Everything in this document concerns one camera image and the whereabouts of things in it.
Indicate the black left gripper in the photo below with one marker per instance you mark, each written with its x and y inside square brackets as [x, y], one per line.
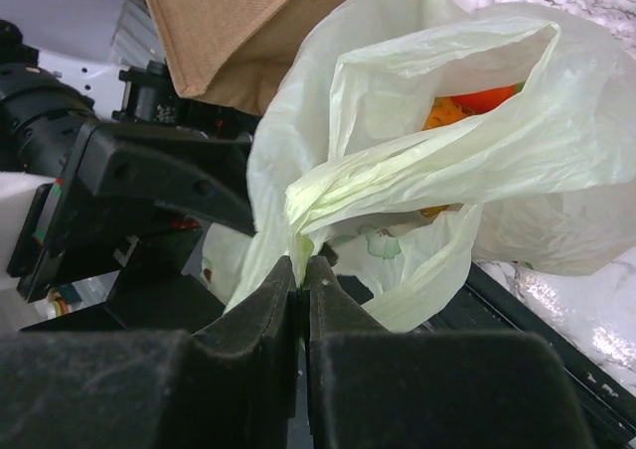
[119, 221]

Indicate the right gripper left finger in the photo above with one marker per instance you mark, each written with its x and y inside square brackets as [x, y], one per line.
[231, 385]

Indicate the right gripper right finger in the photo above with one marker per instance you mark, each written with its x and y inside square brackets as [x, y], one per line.
[372, 388]

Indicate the light green plastic grocery bag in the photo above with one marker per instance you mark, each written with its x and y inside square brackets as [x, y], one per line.
[546, 178]

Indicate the orange pineapple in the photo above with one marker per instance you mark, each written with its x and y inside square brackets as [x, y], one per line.
[444, 111]

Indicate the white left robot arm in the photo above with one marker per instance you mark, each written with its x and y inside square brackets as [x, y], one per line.
[38, 109]

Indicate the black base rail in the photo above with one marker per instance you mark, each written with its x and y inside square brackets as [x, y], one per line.
[483, 305]

